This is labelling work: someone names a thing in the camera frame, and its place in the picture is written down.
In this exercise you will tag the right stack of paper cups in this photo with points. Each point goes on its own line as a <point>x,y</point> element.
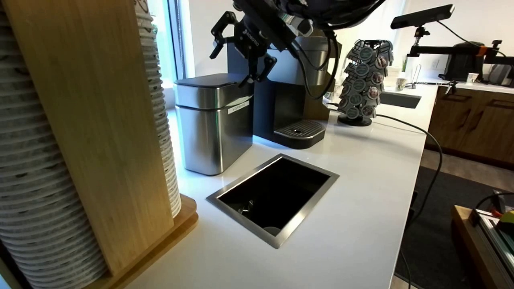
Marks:
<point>148,34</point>

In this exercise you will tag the wooden cup dispenser stand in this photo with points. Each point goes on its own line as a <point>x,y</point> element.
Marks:
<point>87,65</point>

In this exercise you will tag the stack of paper cups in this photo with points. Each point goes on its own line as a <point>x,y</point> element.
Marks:
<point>42,221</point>
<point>148,34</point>

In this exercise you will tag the black silver coffee machine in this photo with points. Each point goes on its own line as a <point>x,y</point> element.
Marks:
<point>286,102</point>

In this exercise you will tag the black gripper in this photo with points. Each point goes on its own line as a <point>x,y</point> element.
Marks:
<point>259,28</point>

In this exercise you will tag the coffee pod carousel rack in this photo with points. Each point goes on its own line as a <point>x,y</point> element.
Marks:
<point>361,89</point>

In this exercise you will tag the wooden cart with tools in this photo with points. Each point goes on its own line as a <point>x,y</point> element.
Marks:
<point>485,251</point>

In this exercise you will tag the silver metal bin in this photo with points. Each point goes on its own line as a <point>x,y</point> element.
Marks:
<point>214,120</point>

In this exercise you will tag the left stack of paper cups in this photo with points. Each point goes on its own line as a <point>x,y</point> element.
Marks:
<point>42,221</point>

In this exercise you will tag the brown wooden cabinet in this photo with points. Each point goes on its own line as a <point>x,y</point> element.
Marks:
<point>475,124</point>

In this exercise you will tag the steel-rimmed counter trash chute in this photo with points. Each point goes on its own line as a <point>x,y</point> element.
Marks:
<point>275,198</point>

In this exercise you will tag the black camera on stand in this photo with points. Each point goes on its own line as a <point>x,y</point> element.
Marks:
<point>418,20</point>

